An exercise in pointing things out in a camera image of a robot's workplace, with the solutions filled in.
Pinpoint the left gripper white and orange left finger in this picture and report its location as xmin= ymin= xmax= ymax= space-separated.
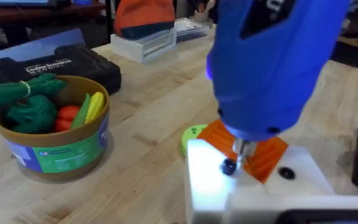
xmin=184 ymin=119 xmax=266 ymax=224

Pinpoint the left gripper white and orange right finger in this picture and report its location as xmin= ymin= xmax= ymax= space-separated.
xmin=243 ymin=136 xmax=336 ymax=196

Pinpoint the blue electric screwdriver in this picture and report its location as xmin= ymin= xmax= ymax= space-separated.
xmin=206 ymin=0 xmax=351 ymax=167

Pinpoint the small black screw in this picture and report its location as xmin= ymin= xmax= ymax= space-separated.
xmin=221 ymin=158 xmax=237 ymax=176

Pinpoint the green disc with holes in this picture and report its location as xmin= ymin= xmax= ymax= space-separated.
xmin=180 ymin=124 xmax=209 ymax=156

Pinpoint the clear plastic box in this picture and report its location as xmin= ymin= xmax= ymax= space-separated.
xmin=173 ymin=17 xmax=211 ymax=44

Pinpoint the brown tub of toy vegetables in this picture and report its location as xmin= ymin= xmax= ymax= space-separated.
xmin=0 ymin=73 xmax=111 ymax=181

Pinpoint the beige cup with tools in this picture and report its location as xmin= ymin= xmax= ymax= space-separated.
xmin=192 ymin=0 xmax=216 ymax=24

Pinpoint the orange and blue bag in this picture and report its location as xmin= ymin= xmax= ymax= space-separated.
xmin=114 ymin=0 xmax=176 ymax=39

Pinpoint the black plastic tool case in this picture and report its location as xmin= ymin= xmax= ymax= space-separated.
xmin=0 ymin=43 xmax=122 ymax=95

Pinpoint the pale blue flat sheet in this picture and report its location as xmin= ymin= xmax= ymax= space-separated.
xmin=0 ymin=28 xmax=86 ymax=62

